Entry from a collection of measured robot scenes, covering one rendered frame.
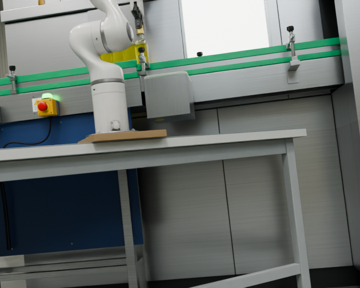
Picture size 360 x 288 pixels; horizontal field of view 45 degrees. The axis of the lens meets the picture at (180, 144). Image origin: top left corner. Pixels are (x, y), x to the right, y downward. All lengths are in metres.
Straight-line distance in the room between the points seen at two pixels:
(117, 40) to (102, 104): 0.23
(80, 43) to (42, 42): 0.86
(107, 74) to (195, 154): 0.43
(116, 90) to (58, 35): 0.94
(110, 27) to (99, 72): 0.16
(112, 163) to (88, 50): 0.41
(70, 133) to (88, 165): 0.53
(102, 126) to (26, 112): 0.62
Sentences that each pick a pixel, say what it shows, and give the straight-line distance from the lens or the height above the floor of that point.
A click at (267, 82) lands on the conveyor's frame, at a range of 1.96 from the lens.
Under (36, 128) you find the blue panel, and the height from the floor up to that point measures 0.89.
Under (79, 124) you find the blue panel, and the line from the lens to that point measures 1.98.
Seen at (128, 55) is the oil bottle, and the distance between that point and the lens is 2.08.
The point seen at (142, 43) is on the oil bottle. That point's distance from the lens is 2.08.
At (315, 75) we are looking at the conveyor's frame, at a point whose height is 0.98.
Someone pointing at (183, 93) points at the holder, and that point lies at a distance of 1.68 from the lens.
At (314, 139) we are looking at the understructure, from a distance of 2.17.
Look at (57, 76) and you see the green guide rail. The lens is 2.05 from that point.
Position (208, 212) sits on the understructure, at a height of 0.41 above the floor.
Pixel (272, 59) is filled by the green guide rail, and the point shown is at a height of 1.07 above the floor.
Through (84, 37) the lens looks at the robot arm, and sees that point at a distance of 1.60.
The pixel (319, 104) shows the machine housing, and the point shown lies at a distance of 2.19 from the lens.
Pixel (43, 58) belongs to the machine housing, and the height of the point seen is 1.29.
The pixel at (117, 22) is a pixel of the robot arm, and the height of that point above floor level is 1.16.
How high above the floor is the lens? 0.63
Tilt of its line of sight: 4 degrees up
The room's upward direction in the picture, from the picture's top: 6 degrees counter-clockwise
